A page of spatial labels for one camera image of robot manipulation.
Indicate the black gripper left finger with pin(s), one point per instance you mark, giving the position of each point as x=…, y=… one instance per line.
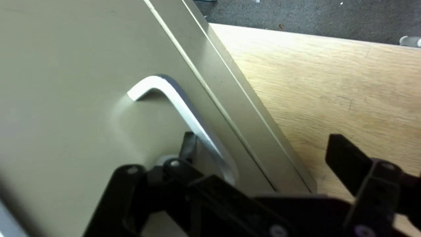
x=189, y=146

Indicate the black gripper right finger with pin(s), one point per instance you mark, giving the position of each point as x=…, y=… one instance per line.
x=349, y=163

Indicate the beige cabinet drawer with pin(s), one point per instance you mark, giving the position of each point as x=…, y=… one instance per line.
x=68, y=121

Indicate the silver drawer handle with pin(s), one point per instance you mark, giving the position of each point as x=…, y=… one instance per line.
x=181, y=101

